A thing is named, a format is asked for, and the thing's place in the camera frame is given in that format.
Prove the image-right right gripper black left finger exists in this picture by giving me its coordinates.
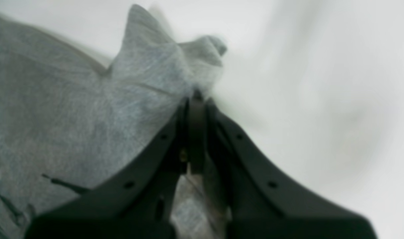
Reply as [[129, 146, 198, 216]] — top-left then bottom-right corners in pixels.
[[25, 99, 189, 239]]

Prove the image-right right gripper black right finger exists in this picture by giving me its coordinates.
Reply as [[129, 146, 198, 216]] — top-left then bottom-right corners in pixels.
[[189, 91, 377, 239]]

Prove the grey T-shirt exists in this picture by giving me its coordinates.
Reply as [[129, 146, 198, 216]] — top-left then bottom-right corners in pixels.
[[0, 5, 227, 239]]

